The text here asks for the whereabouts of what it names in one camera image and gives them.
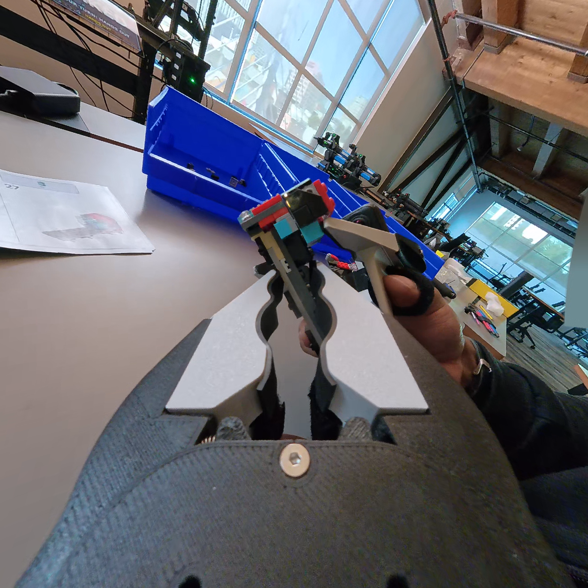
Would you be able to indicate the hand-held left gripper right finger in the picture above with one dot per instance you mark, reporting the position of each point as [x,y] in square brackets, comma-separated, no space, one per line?
[376,367]

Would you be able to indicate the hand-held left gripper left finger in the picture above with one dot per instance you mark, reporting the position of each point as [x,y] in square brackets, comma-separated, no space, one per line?
[216,367]

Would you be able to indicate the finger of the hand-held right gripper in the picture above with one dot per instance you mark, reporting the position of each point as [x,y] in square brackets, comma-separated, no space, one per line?
[367,243]

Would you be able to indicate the red black toy brick build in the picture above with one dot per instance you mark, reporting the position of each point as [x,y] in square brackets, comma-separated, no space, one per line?
[303,202]

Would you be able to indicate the long black toy brick assembly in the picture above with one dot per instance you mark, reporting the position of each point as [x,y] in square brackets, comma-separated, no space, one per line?
[298,294]

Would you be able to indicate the instruction booklet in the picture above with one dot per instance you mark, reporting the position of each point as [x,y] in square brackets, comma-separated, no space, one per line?
[69,216]

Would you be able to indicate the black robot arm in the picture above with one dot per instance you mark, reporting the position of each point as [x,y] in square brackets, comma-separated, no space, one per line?
[328,147]
[353,167]
[413,211]

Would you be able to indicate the grey desk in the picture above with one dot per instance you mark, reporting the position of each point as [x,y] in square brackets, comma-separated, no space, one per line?
[92,321]

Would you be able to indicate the white adjacent desk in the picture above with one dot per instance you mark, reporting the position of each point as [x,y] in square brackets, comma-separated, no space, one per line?
[115,126]

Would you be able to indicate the person's right hand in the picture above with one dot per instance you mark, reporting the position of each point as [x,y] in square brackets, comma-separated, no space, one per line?
[436,330]

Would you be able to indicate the clear plastic bag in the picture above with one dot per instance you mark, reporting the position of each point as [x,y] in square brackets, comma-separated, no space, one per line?
[452,271]

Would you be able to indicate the pink and blue tools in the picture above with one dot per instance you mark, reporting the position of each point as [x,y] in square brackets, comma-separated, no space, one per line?
[482,319]

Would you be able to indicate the white crumpled tissue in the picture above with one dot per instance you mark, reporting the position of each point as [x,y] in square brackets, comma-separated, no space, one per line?
[494,305]

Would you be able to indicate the yellow block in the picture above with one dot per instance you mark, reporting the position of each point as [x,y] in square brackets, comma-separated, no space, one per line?
[503,298]

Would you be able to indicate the black office chair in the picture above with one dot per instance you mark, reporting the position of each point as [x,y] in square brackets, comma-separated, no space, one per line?
[528,303]

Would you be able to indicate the small dark grey toy brick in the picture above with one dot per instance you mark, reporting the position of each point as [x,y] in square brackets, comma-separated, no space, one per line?
[236,182]

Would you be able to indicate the large window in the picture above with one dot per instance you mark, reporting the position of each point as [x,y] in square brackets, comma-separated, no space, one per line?
[298,59]

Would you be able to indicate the person's black jacket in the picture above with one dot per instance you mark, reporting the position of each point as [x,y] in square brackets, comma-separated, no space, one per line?
[560,528]

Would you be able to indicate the black hub green lights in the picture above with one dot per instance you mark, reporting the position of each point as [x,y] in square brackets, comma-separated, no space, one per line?
[188,73]

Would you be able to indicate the black charger box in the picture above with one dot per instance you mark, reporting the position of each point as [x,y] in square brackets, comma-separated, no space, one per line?
[36,92]

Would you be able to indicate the clear acrylic sign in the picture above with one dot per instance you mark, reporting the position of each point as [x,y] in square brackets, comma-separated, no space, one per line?
[101,23]

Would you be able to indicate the black metal desk frame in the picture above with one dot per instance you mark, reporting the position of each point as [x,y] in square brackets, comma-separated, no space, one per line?
[69,55]

